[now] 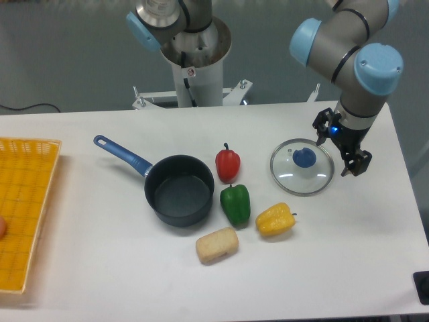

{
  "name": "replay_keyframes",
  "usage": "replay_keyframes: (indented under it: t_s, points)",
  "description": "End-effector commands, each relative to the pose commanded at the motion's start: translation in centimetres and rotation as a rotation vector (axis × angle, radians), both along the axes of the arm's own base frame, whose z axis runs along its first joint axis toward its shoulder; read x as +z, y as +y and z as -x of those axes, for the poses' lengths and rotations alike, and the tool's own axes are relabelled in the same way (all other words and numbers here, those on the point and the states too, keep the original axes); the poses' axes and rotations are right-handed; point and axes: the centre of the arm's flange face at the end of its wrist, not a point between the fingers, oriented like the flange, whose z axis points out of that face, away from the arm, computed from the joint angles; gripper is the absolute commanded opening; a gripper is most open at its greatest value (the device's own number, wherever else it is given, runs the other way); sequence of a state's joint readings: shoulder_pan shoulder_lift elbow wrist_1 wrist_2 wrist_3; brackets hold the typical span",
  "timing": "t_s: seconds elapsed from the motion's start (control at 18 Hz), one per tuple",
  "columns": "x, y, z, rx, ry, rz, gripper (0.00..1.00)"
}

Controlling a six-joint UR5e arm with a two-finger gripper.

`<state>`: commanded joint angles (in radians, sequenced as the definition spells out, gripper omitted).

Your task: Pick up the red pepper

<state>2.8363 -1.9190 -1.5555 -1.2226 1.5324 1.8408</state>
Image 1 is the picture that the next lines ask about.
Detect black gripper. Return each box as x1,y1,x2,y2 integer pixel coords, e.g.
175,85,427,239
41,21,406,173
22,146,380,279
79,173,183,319
312,107,373,176

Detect black floor cable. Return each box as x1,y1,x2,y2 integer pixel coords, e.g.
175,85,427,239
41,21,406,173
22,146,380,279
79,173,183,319
0,103,62,113

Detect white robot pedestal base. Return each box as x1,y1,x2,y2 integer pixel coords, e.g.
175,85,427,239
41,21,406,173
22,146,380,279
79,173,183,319
127,13,253,107

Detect orange object at basket edge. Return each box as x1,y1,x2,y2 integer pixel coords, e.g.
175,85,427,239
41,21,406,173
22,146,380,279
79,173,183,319
0,216,7,238

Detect green bell pepper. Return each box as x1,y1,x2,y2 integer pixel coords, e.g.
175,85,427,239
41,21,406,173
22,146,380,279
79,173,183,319
220,184,251,225

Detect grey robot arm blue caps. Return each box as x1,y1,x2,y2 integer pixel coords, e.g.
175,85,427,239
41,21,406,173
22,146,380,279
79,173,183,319
126,1,404,176

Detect yellow bell pepper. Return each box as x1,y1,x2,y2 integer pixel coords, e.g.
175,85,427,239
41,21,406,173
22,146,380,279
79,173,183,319
255,203,296,237

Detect red bell pepper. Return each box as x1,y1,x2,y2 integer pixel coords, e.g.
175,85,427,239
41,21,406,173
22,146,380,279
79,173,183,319
215,142,241,183

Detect dark saucepan blue handle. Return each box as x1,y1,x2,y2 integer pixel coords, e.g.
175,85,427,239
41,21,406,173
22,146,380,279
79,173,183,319
93,135,215,227

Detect black table corner device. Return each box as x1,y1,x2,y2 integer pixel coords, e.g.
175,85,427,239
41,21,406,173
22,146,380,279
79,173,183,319
413,271,429,305

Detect glass lid blue knob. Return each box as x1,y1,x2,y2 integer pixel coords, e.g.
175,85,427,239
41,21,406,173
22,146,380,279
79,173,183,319
269,138,334,197

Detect beige bread loaf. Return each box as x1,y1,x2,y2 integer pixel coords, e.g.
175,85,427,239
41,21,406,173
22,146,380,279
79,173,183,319
196,227,239,264

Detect yellow woven basket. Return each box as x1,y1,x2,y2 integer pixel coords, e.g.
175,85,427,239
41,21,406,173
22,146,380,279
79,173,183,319
1,138,62,294

